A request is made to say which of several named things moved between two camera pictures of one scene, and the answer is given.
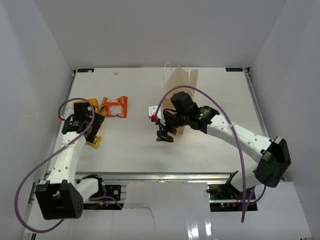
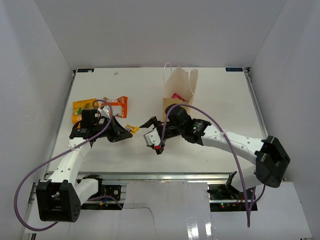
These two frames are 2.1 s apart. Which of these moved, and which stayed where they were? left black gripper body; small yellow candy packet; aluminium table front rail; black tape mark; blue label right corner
Moved: left black gripper body; small yellow candy packet
Stayed: black tape mark; aluminium table front rail; blue label right corner
